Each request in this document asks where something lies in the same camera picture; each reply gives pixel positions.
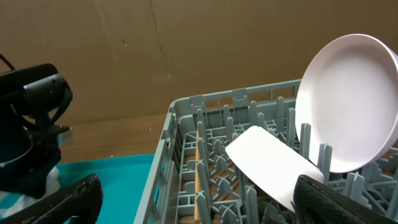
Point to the grey dishwasher rack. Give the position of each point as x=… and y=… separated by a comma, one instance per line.
x=226, y=195

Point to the teal serving tray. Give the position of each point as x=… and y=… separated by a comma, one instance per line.
x=122, y=179

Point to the small pink bowl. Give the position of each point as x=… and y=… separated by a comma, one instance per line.
x=270, y=164

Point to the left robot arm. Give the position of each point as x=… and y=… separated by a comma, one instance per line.
x=32, y=100

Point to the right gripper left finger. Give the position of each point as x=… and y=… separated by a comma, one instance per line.
x=80, y=203

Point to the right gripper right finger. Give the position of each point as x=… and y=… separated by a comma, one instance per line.
x=315, y=203

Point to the large pink plate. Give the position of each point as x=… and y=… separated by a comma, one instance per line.
x=348, y=95

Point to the wooden chopstick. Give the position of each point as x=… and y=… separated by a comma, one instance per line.
x=196, y=215

